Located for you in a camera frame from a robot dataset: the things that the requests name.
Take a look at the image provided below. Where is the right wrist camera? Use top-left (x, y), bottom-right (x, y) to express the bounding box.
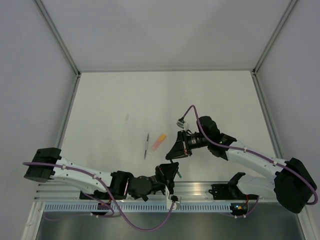
top-left (176, 117), bottom-right (189, 131)

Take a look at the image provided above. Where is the pink highlighter pen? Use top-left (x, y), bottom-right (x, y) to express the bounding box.
top-left (149, 140), bottom-right (162, 153)

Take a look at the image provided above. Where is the purple marker pen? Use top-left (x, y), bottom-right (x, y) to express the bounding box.
top-left (143, 132), bottom-right (150, 160)

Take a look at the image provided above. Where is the aluminium frame rail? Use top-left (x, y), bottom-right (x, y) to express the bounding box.
top-left (34, 181), bottom-right (307, 203)

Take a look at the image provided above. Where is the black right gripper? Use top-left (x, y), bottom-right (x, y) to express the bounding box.
top-left (166, 129), bottom-right (210, 160)

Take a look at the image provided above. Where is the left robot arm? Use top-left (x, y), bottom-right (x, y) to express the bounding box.
top-left (24, 147), bottom-right (179, 202)

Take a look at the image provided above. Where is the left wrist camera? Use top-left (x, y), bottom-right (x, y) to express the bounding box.
top-left (165, 186), bottom-right (182, 211)

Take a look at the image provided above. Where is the white slotted cable duct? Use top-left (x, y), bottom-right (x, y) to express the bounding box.
top-left (43, 201), bottom-right (232, 214)

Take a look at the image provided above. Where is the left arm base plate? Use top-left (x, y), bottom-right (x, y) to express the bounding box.
top-left (79, 190), bottom-right (127, 200)

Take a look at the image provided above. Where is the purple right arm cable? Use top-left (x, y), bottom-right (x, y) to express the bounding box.
top-left (178, 105), bottom-right (316, 220)

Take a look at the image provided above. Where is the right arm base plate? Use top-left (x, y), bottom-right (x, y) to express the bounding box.
top-left (208, 183), bottom-right (258, 201)

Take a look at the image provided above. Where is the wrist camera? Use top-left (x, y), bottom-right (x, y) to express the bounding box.
top-left (165, 186), bottom-right (182, 211)
top-left (176, 117), bottom-right (189, 131)

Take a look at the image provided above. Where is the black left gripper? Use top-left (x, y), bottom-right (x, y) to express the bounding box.
top-left (149, 162), bottom-right (180, 197)

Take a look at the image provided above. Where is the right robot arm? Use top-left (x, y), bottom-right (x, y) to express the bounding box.
top-left (165, 116), bottom-right (319, 214)

